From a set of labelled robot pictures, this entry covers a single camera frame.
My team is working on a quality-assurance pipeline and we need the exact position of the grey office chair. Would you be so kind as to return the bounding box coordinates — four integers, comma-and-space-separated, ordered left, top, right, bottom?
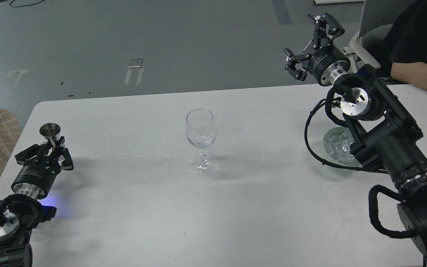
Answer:
342, 0, 413, 73

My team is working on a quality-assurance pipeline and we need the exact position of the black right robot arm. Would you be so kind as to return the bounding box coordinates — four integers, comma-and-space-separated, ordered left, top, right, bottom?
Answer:
284, 13, 427, 266

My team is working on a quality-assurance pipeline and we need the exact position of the clear wine glass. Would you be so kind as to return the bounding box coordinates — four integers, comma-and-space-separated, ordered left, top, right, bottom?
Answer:
185, 108, 218, 174

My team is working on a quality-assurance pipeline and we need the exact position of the black floor cable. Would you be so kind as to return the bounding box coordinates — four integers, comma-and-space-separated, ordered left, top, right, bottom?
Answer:
0, 0, 47, 15

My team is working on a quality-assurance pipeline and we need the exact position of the steel cocktail jigger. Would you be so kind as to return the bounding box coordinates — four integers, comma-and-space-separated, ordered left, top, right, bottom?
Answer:
39, 123, 61, 148

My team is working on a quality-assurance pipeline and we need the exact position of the green bowl of ice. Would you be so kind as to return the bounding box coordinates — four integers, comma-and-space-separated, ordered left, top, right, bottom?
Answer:
322, 127, 362, 167

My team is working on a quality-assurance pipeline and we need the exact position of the person in black shirt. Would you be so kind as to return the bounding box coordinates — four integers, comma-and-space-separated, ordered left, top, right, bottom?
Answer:
381, 0, 427, 91

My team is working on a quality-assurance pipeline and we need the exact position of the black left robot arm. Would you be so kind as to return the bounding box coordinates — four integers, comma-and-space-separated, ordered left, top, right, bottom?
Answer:
0, 136, 73, 267

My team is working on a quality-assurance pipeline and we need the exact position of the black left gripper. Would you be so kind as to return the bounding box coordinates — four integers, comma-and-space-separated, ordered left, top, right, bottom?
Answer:
11, 136, 74, 200

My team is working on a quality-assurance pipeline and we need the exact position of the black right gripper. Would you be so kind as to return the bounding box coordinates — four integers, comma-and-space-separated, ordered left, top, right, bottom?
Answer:
283, 13, 351, 86

